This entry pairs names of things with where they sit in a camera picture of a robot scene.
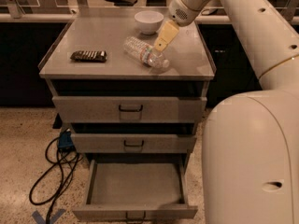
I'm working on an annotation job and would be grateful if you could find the dark striped snack bar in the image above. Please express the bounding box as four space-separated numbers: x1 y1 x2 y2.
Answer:
70 50 107 63

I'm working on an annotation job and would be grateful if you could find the grey drawer cabinet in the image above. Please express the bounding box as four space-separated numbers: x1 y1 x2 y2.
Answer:
37 6 217 170

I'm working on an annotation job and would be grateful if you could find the grey middle drawer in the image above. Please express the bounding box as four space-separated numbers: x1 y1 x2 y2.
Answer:
71 133 196 153

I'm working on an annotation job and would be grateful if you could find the grey open bottom drawer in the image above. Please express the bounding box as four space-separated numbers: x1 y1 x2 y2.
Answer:
73 156 197 224

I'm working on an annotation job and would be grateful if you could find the black office chair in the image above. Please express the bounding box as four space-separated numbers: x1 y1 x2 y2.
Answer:
105 0 137 7

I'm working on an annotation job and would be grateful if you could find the grey top drawer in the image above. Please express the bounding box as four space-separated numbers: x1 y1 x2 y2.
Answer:
53 96 206 123

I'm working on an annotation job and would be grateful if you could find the white ceramic bowl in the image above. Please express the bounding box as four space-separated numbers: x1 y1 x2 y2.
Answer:
135 10 164 35

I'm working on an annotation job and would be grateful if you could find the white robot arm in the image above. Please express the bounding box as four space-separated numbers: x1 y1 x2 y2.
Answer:
155 0 299 224

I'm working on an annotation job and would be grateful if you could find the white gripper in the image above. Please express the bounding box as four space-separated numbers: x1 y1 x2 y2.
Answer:
154 0 199 51

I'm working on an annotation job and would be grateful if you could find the clear plastic water bottle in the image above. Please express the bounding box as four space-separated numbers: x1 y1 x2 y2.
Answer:
123 36 169 69

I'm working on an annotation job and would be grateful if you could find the blue power box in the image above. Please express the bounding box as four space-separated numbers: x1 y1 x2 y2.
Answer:
57 131 74 151

